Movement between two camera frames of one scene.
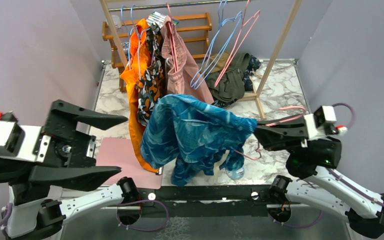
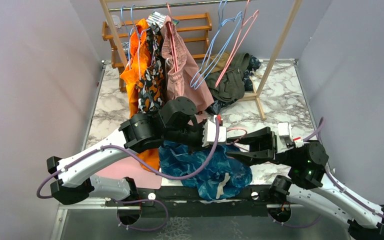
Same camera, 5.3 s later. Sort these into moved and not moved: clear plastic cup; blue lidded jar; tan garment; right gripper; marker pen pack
Moved: right gripper
Not moved: blue lidded jar; clear plastic cup; tan garment; marker pen pack
